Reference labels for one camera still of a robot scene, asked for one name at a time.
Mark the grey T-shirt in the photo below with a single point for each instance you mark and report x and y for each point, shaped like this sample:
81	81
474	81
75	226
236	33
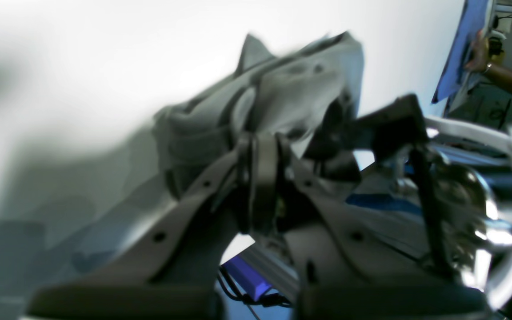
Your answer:
288	94

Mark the blue cloth at edge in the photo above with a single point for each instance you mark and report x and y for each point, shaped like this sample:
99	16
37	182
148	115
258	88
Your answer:
475	17

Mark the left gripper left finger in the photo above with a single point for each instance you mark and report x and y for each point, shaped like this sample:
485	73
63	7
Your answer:
170	272

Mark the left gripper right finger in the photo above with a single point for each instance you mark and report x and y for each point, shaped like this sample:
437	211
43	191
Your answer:
345	271

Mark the person hand in background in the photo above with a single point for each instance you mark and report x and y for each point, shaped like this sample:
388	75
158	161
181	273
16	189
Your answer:
479	61

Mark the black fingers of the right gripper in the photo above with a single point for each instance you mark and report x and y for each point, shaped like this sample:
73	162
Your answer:
384	132

